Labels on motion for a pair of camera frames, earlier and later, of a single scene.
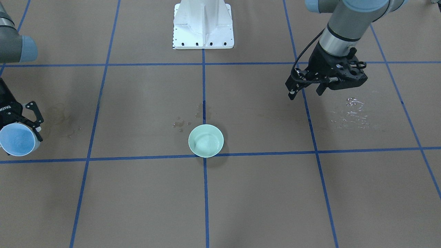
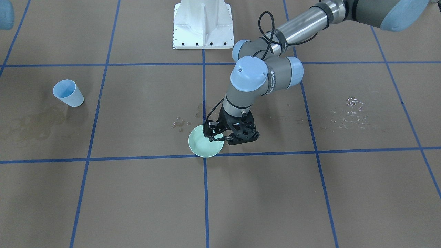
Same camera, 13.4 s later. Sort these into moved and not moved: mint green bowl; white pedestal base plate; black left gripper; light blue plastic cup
Moved: light blue plastic cup; black left gripper
Not moved: mint green bowl; white pedestal base plate
